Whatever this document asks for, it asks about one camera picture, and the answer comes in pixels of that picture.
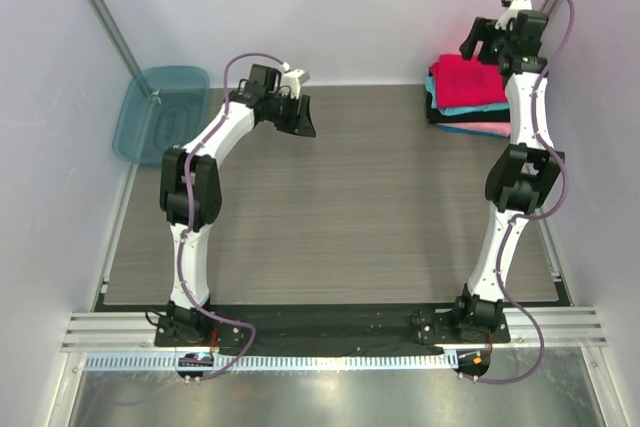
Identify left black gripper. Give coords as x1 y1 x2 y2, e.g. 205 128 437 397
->
265 92 316 138

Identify red t shirt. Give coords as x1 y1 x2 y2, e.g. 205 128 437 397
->
430 54 507 109

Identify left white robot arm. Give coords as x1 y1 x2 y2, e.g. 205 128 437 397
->
155 64 316 347

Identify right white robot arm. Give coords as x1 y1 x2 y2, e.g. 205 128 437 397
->
450 9 564 343

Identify folded cyan t shirt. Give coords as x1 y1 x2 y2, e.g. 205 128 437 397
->
425 75 509 117

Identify folded black t shirt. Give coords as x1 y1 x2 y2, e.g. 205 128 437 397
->
425 92 510 124

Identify folded pink t shirt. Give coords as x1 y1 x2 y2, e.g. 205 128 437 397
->
440 122 511 138

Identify teal plastic bin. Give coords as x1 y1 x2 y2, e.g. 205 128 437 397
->
112 66 210 166

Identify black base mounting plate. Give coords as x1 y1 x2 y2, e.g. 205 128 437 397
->
145 303 511 357

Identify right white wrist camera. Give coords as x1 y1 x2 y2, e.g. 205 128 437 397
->
495 0 532 31

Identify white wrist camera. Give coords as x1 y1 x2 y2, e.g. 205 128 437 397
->
278 63 310 99
495 0 532 31

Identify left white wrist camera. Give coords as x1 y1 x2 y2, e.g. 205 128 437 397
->
278 63 310 99

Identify white slotted cable duct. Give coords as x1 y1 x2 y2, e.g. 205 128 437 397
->
84 351 458 374

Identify aluminium extrusion rail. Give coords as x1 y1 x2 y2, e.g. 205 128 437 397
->
61 307 608 352

